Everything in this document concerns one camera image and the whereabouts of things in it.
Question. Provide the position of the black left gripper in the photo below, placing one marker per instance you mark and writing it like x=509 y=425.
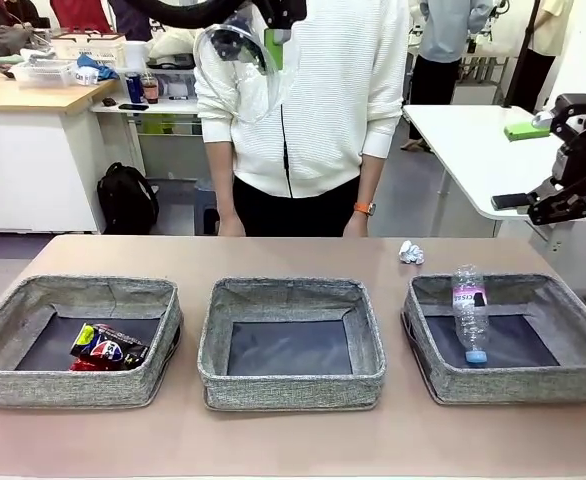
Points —
x=283 y=12

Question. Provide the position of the clear plastic cup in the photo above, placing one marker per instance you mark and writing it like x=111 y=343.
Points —
x=233 y=90

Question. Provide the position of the white paper ball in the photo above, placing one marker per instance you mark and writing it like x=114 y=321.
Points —
x=412 y=252

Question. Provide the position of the clear plastic water bottle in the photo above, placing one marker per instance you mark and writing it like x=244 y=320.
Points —
x=470 y=320

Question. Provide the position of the crushed black Pepsi can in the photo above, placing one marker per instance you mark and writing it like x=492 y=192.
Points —
x=108 y=345

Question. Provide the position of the crushed red soda can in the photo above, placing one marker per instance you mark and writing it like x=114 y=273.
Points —
x=85 y=365

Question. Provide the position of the person's left forearm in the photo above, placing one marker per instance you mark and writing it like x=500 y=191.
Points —
x=369 y=175

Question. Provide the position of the person's right forearm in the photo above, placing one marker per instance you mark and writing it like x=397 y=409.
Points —
x=220 y=180

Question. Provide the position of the person's right hand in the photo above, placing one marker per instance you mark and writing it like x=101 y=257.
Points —
x=233 y=229

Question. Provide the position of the person's left hand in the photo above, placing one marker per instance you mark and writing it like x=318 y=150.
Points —
x=357 y=227

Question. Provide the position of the white table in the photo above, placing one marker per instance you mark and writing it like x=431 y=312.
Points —
x=463 y=150

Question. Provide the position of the person in white sweater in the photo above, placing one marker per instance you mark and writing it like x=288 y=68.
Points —
x=333 y=100

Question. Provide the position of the white cloth bag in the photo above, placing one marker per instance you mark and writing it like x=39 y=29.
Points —
x=173 y=47

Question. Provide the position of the black stand pole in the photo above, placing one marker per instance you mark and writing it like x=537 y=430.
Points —
x=520 y=60

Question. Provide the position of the iced drink cup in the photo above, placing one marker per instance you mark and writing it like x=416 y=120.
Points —
x=151 y=91

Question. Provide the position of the white jug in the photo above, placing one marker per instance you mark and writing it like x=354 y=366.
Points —
x=135 y=55

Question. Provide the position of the person in cream shirt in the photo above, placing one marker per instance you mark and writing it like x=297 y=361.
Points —
x=548 y=40

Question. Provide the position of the blue tumbler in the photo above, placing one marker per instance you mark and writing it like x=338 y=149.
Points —
x=134 y=89

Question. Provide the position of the white shelf cart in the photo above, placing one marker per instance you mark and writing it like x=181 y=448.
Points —
x=168 y=145

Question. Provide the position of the black phone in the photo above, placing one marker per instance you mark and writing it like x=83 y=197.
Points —
x=133 y=106

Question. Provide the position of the person in light blue shirt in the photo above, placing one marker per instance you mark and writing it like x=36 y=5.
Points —
x=448 y=40

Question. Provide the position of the blue cloth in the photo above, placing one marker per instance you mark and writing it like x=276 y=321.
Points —
x=100 y=67

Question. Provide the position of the blue stool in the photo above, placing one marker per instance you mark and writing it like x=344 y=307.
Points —
x=207 y=205

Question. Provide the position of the white box with wooden rim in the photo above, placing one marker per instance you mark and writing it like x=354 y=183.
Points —
x=88 y=47

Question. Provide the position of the orange wrist watch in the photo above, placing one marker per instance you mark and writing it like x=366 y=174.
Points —
x=364 y=208

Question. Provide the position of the black backpack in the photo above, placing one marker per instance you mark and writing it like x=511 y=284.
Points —
x=125 y=200

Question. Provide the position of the grey fabric basket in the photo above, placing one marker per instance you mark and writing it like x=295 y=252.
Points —
x=293 y=392
x=513 y=385
x=73 y=390

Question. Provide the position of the white plastic mesh basket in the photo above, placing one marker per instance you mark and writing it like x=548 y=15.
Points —
x=43 y=75

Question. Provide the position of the grey cloth pile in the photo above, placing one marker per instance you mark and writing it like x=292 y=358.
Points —
x=3 y=42

